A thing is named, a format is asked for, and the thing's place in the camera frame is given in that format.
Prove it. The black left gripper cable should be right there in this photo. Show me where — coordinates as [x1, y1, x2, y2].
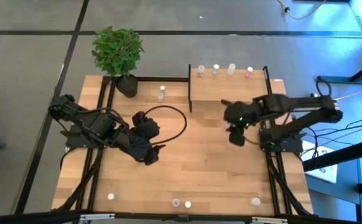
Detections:
[143, 105, 188, 146]

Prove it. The black crossbar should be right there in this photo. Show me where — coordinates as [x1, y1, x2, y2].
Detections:
[0, 208, 362, 224]

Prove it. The beige floor cable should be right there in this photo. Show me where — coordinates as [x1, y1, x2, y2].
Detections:
[276, 0, 327, 21]

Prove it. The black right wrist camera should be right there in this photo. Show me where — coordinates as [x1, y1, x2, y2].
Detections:
[228, 127, 246, 147]

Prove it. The beige extension cable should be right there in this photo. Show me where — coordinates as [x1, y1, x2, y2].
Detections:
[335, 88, 362, 101]

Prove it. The black side table frame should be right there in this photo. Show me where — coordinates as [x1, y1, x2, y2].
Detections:
[302, 136, 362, 224]

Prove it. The green plant in black pot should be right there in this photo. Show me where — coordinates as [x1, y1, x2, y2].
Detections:
[91, 26, 146, 98]

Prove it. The black desk frame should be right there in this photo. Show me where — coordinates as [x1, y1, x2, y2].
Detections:
[317, 0, 362, 85]

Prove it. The wooden shelf black frame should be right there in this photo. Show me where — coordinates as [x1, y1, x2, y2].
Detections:
[187, 63, 275, 113]

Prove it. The black right arm cable loop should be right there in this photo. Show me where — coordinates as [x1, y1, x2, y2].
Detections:
[315, 77, 333, 97]

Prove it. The white printed sheet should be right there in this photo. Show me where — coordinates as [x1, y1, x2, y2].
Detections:
[301, 141, 338, 184]

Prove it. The silver bracket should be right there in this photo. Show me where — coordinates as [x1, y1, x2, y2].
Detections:
[79, 213, 116, 222]
[251, 216, 289, 224]

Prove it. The black aluminium table frame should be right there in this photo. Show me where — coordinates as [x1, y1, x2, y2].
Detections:
[52, 74, 314, 217]

